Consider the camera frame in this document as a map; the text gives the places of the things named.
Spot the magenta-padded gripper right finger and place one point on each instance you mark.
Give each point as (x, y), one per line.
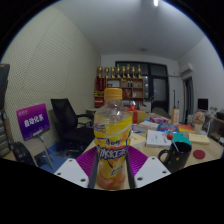
(140, 163)

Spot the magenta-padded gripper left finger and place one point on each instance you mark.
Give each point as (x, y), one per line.
(85, 163)

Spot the yellow drink bottle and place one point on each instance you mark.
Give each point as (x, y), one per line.
(112, 143)

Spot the beige notebook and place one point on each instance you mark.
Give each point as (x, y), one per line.
(138, 140)

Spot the white book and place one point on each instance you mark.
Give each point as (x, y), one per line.
(158, 138)

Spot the black office chair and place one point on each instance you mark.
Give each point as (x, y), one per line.
(70, 130)

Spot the black polka-dot mug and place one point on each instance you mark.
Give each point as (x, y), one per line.
(178, 158)

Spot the red lollipop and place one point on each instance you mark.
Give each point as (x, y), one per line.
(169, 136)

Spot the blue printed book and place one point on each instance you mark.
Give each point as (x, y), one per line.
(167, 127)

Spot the pink printed box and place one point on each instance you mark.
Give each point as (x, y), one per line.
(159, 120)

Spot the yellow gift box red ribbon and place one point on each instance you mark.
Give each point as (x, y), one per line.
(138, 116)

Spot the orange book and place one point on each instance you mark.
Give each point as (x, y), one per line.
(185, 128)

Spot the orange-beige upright box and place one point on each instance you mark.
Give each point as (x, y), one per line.
(175, 116)

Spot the red round coaster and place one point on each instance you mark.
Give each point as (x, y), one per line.
(199, 154)

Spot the black backpack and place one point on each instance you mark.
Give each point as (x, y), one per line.
(23, 153)

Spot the yellow paper envelope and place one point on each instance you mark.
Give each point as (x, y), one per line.
(199, 138)

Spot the purple sign on stand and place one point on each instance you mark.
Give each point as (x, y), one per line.
(33, 121)

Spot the pink potted flower plant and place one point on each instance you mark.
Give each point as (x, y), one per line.
(199, 119)

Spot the wooden shelf unit with trophies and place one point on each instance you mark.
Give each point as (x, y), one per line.
(133, 88)

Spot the black framed glass door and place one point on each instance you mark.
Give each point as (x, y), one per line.
(158, 88)

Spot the wooden side desk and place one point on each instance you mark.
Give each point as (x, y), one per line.
(216, 125)

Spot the black computer monitor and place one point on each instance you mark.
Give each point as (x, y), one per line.
(203, 104)

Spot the white air conditioner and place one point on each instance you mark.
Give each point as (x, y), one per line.
(186, 70)

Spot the ceiling light tube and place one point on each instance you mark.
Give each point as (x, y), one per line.
(156, 3)

